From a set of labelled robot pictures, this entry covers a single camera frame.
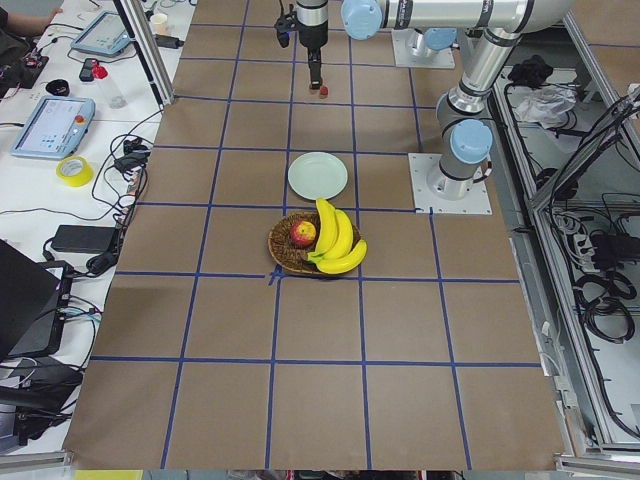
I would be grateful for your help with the paper cup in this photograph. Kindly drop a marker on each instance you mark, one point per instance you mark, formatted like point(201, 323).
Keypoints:
point(159, 23)

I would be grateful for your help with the pale green plate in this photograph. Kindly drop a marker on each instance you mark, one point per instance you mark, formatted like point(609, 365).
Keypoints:
point(316, 175)

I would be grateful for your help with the black laptop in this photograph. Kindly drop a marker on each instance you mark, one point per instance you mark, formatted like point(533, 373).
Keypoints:
point(33, 297)

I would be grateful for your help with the blue teach pendant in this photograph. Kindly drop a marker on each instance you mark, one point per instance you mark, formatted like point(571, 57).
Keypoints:
point(105, 36)
point(55, 128)

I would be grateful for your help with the woven wicker basket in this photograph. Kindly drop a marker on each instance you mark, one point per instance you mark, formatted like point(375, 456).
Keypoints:
point(295, 258)

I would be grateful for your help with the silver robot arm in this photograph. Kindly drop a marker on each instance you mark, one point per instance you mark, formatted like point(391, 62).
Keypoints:
point(312, 16)
point(467, 139)

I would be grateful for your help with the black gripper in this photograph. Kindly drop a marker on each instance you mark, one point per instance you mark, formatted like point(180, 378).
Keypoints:
point(312, 32)

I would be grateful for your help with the near blue teach pendant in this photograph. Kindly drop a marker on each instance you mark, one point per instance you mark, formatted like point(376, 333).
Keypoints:
point(55, 128)

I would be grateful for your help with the white bottle red cap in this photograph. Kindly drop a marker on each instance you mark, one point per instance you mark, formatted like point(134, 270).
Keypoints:
point(110, 90)

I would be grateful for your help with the aluminium frame post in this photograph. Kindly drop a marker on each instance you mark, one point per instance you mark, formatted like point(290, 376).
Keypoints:
point(137, 27)

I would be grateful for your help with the black power adapter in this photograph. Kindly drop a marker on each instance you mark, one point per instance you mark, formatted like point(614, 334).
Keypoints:
point(83, 238)

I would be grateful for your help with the yellow banana bunch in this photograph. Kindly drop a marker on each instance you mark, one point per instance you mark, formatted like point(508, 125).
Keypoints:
point(335, 251)

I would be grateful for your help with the far blue teach pendant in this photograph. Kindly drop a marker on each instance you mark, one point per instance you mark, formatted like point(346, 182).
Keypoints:
point(105, 36)

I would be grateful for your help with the yellow tape roll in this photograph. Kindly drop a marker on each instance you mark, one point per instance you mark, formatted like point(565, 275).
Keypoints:
point(74, 171)

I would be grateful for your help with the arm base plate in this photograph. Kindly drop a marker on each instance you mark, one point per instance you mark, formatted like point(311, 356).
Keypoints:
point(435, 193)
point(430, 48)

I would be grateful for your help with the red yellow apple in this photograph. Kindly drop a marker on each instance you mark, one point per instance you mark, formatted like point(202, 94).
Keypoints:
point(303, 234)

